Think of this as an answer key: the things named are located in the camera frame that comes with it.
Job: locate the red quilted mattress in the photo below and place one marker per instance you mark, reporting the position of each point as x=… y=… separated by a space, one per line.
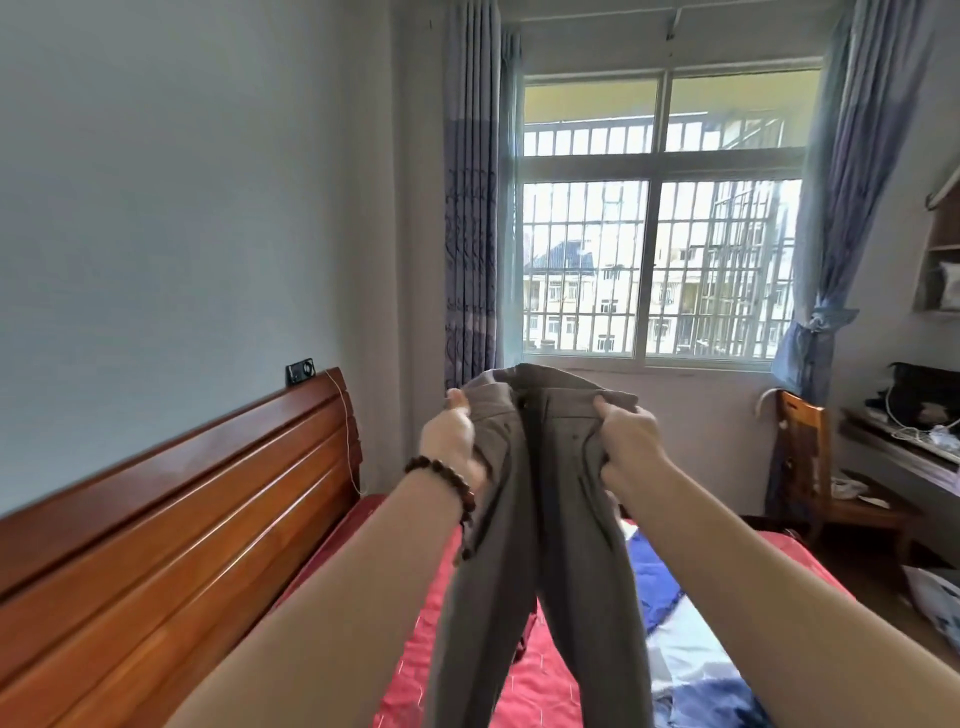
x=150 y=562

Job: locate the black backpack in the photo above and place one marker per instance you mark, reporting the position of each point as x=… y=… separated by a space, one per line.
x=922 y=390

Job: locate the person's right forearm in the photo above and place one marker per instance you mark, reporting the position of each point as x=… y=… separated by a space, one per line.
x=750 y=600

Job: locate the barred window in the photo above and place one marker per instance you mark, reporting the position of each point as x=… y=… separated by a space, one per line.
x=585 y=262

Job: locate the wooden wall shelf unit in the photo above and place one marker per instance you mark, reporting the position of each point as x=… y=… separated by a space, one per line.
x=941 y=225

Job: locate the blue denim jeans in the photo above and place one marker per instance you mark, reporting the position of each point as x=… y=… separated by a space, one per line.
x=720 y=705

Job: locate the dark blue curtain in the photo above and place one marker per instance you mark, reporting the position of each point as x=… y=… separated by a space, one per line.
x=472 y=225

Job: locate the sheer blue curtain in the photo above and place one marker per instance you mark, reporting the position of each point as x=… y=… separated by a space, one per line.
x=847 y=187

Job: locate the person's left forearm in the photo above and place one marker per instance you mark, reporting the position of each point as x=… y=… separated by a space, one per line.
x=337 y=622

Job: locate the small black camera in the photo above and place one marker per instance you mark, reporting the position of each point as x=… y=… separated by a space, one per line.
x=300 y=371

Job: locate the wall-mounted wooden desk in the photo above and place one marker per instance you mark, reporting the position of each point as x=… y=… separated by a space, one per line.
x=900 y=454

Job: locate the person's right hand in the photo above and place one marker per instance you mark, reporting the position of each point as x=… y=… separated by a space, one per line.
x=634 y=450

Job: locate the wooden chair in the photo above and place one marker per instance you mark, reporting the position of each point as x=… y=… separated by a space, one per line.
x=802 y=442

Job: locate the crumpled translucent plastic bag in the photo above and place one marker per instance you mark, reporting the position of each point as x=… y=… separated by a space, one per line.
x=951 y=285

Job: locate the light blue shirt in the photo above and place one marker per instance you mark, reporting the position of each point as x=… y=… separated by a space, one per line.
x=690 y=645

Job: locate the white plastic bag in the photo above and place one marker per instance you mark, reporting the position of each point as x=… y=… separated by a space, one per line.
x=937 y=600

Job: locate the light grey trousers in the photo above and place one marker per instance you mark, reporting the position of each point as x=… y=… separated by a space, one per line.
x=570 y=525

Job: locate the dark blue shirt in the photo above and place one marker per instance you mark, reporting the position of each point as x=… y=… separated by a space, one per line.
x=652 y=585

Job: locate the person's left hand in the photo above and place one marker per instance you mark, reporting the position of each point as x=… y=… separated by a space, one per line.
x=450 y=442

